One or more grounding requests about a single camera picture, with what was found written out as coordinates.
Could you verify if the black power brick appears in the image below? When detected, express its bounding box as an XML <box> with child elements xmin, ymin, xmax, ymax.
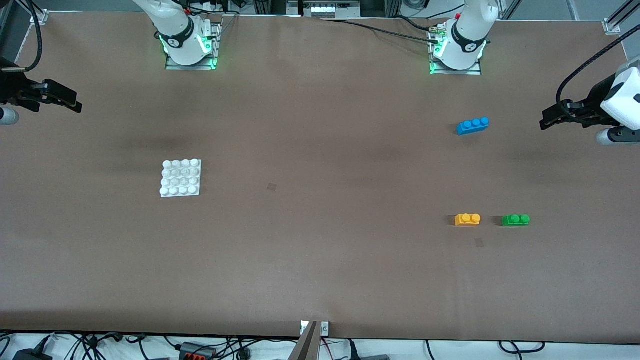
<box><xmin>12</xmin><ymin>336</ymin><xmax>54</xmax><ymax>360</ymax></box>

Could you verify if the black cable across table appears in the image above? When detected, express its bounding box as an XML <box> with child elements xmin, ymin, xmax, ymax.
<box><xmin>320</xmin><ymin>17</ymin><xmax>444</xmax><ymax>46</ymax></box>

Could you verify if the white studded base plate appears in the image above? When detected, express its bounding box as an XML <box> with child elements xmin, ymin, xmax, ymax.
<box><xmin>159</xmin><ymin>159</ymin><xmax>203</xmax><ymax>199</ymax></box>

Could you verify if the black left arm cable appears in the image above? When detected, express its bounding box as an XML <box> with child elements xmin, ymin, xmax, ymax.
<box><xmin>556</xmin><ymin>37</ymin><xmax>640</xmax><ymax>109</ymax></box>

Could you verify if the black adapter with orange levers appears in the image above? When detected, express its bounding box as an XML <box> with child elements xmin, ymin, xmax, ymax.
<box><xmin>179</xmin><ymin>342</ymin><xmax>217</xmax><ymax>360</ymax></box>

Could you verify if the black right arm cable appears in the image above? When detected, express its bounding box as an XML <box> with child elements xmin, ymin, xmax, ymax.
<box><xmin>0</xmin><ymin>0</ymin><xmax>44</xmax><ymax>74</ymax></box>

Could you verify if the blue three-stud block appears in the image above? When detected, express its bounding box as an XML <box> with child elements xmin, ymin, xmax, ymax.
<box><xmin>456</xmin><ymin>117</ymin><xmax>490</xmax><ymax>136</ymax></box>

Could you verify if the black looped floor cable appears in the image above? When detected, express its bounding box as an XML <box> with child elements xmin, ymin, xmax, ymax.
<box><xmin>498</xmin><ymin>340</ymin><xmax>546</xmax><ymax>355</ymax></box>

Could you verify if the white power strip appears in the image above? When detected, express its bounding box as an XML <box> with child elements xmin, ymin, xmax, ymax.
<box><xmin>300</xmin><ymin>0</ymin><xmax>362</xmax><ymax>19</ymax></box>

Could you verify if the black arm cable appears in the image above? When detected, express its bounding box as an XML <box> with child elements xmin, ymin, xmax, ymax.
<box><xmin>0</xmin><ymin>0</ymin><xmax>44</xmax><ymax>74</ymax></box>
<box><xmin>556</xmin><ymin>37</ymin><xmax>640</xmax><ymax>109</ymax></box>

